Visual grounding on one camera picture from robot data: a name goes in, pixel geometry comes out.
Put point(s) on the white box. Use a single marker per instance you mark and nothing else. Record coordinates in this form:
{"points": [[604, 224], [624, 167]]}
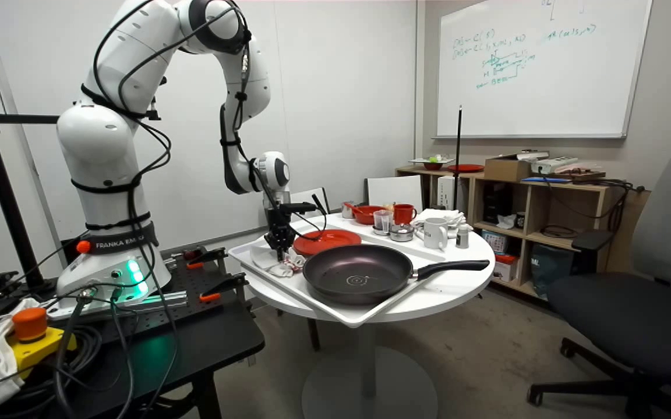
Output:
{"points": [[394, 192]]}

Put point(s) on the orange emergency stop button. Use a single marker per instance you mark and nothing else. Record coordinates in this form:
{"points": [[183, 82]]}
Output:
{"points": [[32, 328]]}

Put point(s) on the red bowl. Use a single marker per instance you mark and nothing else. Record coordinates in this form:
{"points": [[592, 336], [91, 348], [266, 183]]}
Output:
{"points": [[364, 215]]}

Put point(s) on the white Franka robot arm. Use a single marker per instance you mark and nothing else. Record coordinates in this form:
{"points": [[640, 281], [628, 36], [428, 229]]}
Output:
{"points": [[103, 154]]}

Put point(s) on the white towel with red stripes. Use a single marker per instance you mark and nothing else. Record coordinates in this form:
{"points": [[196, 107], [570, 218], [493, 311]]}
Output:
{"points": [[273, 269]]}

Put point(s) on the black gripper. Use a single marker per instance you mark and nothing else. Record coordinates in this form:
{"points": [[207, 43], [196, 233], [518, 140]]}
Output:
{"points": [[280, 220]]}

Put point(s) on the wooden shelf unit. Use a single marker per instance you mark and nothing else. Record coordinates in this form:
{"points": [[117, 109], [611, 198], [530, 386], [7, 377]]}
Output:
{"points": [[570, 213]]}

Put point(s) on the red oval tray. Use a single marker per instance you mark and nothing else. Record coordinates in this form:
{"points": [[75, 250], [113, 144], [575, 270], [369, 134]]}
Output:
{"points": [[468, 168]]}

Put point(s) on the small dark bowl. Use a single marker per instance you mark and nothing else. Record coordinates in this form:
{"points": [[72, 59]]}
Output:
{"points": [[434, 164]]}

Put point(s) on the small salt shaker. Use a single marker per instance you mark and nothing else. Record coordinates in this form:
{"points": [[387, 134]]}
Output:
{"points": [[462, 236]]}

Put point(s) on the black robot workbench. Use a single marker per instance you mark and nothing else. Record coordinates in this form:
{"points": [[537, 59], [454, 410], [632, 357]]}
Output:
{"points": [[211, 340]]}

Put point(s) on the red plate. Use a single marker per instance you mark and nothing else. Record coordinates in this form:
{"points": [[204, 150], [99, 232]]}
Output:
{"points": [[328, 241]]}

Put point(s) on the cardboard box with flaps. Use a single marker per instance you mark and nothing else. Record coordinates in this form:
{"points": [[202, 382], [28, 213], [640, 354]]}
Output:
{"points": [[507, 168]]}

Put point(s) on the dark frying pan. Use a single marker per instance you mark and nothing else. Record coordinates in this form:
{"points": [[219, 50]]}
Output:
{"points": [[351, 275]]}

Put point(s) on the plain white folded towel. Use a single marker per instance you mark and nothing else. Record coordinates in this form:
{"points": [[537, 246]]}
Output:
{"points": [[443, 218]]}

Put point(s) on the wall whiteboard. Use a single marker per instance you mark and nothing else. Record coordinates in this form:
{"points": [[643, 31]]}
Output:
{"points": [[547, 70]]}

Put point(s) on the stack of books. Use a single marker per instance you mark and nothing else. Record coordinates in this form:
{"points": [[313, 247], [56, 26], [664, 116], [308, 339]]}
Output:
{"points": [[548, 164]]}

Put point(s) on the white mug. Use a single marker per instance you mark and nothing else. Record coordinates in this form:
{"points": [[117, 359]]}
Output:
{"points": [[434, 233]]}

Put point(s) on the thin black pole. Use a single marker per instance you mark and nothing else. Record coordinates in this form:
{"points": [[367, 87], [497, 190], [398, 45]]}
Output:
{"points": [[459, 154]]}

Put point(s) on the grey office chair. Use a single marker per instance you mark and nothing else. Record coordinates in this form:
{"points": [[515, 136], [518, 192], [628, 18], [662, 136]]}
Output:
{"points": [[640, 311]]}

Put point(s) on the red cup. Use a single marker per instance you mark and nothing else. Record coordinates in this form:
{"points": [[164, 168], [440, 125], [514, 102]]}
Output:
{"points": [[405, 213]]}

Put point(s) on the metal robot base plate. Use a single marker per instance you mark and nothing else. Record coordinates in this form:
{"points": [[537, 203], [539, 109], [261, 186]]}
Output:
{"points": [[164, 300]]}

